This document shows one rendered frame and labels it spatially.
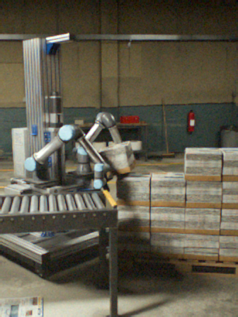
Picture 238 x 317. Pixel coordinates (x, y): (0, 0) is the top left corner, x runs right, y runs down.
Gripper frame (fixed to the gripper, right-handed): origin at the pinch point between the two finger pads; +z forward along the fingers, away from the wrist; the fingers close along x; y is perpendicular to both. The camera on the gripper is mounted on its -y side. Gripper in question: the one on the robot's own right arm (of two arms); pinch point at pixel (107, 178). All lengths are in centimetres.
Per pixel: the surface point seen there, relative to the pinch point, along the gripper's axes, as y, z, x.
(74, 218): -5, -96, 4
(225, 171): -17, -2, -96
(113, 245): -31, -87, -13
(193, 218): -50, -4, -62
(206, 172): -14, -3, -82
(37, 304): -68, -78, 58
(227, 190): -33, -2, -94
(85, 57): 204, 624, 126
